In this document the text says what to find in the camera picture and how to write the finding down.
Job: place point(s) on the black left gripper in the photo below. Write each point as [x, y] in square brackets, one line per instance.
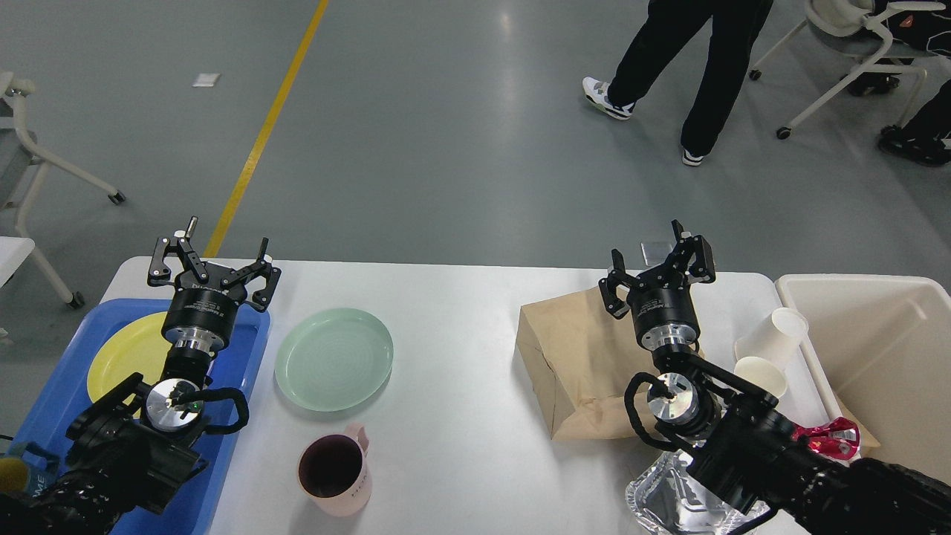
[202, 301]

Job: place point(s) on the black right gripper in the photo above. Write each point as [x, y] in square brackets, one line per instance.
[663, 313]

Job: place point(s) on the brown paper bag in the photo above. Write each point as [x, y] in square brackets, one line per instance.
[580, 360]

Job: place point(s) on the light green plate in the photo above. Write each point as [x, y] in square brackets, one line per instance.
[334, 360]

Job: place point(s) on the pink mug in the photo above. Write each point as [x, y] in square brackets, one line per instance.
[334, 471]

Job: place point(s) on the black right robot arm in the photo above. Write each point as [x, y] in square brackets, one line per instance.
[743, 449]

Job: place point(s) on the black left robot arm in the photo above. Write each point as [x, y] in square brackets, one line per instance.
[135, 446]

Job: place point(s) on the yellow plate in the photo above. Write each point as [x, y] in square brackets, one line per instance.
[138, 347]

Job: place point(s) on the lying white paper cup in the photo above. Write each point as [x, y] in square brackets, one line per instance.
[775, 339]

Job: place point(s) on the upright white paper cup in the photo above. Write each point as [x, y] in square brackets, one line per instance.
[762, 373]

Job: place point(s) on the white chair left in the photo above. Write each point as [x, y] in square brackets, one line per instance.
[14, 94]

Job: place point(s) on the aluminium foil tray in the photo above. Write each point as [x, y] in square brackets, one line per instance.
[666, 500]

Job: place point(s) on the beige plastic bin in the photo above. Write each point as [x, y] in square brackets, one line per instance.
[879, 347]

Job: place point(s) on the crushed red soda can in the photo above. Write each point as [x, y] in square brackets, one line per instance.
[839, 439]

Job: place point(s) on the blue and yellow mug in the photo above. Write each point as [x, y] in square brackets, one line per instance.
[29, 468]

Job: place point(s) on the white office chair right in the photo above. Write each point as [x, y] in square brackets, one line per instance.
[858, 30]

